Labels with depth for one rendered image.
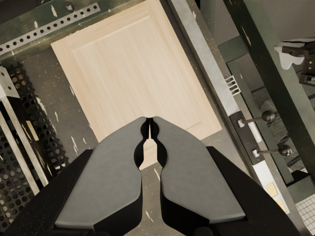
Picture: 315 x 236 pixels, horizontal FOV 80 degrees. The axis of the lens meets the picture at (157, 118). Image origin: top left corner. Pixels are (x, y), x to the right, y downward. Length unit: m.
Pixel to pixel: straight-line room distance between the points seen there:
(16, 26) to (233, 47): 0.82
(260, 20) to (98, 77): 0.64
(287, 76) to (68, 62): 0.81
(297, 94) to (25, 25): 1.01
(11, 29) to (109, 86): 0.39
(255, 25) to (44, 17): 0.76
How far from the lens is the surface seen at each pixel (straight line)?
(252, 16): 0.87
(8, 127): 0.81
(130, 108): 0.72
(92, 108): 0.74
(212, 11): 1.17
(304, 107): 0.89
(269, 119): 0.68
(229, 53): 0.88
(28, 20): 0.87
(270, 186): 0.85
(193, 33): 0.78
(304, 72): 0.53
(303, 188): 1.03
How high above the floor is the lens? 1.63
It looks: 33 degrees down
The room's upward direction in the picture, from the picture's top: 152 degrees clockwise
